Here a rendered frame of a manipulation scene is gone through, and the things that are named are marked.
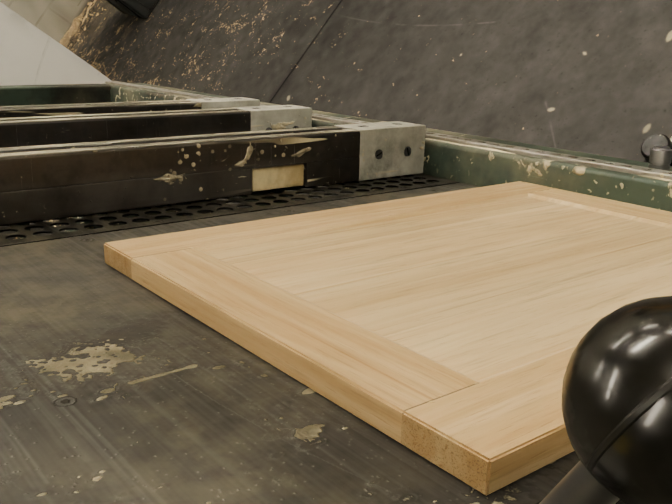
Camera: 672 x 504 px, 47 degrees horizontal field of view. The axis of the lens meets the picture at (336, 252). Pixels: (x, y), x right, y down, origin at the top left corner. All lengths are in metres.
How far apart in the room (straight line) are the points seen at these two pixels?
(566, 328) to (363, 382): 0.17
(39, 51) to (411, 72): 2.19
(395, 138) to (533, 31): 1.52
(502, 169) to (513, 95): 1.40
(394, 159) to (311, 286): 0.55
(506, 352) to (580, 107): 1.85
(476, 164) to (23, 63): 3.46
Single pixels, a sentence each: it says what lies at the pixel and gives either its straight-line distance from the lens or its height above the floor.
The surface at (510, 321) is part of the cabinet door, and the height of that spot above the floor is 1.23.
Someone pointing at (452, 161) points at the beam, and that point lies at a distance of 1.12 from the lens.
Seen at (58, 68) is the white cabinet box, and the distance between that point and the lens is 4.37.
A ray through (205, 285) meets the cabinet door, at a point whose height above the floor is 1.34.
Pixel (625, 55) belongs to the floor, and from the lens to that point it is 2.35.
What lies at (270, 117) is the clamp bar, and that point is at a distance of 1.31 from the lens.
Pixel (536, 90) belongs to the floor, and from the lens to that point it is 2.42.
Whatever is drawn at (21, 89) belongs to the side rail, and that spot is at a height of 1.09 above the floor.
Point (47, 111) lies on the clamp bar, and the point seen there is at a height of 1.25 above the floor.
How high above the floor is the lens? 1.66
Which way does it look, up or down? 41 degrees down
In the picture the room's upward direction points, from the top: 56 degrees counter-clockwise
